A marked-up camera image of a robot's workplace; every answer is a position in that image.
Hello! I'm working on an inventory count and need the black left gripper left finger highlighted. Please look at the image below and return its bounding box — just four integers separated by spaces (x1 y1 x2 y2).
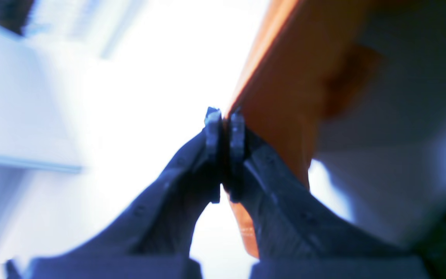
26 107 222 279

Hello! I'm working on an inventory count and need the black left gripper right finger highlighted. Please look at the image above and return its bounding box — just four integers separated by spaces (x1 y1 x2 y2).
225 112 429 279

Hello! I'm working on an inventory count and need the orange t-shirt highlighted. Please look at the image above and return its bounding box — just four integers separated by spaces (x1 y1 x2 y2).
225 0 386 259

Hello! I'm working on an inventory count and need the grey left side panel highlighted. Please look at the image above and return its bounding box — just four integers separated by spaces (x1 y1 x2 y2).
0 15 84 256

